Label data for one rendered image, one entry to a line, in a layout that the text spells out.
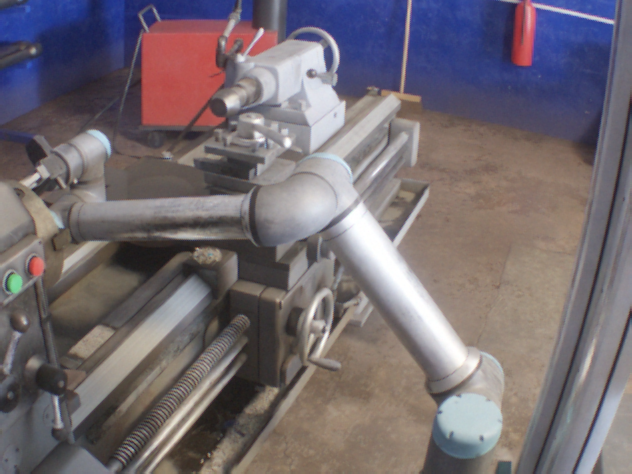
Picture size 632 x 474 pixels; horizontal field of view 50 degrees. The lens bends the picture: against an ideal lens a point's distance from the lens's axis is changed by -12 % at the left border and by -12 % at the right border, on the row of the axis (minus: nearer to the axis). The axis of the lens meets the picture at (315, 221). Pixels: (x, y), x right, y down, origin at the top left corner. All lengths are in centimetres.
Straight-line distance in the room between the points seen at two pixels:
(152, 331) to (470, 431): 71
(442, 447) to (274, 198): 61
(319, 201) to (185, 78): 338
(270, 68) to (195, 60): 232
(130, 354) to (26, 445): 42
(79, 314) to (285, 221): 73
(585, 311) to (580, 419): 27
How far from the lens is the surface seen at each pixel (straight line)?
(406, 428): 268
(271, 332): 189
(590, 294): 126
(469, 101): 582
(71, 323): 191
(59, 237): 145
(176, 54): 473
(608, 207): 118
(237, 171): 179
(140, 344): 162
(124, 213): 156
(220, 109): 221
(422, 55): 581
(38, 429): 130
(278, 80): 241
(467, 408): 159
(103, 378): 153
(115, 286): 205
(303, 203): 141
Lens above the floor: 178
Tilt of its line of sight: 27 degrees down
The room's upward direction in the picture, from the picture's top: 3 degrees clockwise
